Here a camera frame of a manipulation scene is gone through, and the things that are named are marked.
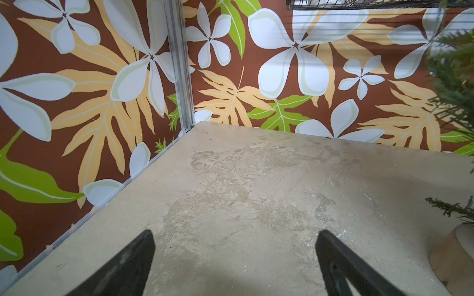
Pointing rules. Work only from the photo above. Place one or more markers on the aluminium corner frame post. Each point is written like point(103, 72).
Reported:
point(179, 51)

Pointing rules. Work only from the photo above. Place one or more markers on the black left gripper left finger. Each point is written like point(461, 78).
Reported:
point(125, 274)

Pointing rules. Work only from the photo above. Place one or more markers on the black wire wall basket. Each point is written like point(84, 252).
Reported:
point(328, 5)

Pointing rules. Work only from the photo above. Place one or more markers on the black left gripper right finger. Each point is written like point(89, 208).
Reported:
point(341, 267)

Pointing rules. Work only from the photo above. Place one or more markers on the small green christmas tree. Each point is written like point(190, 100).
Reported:
point(452, 260)

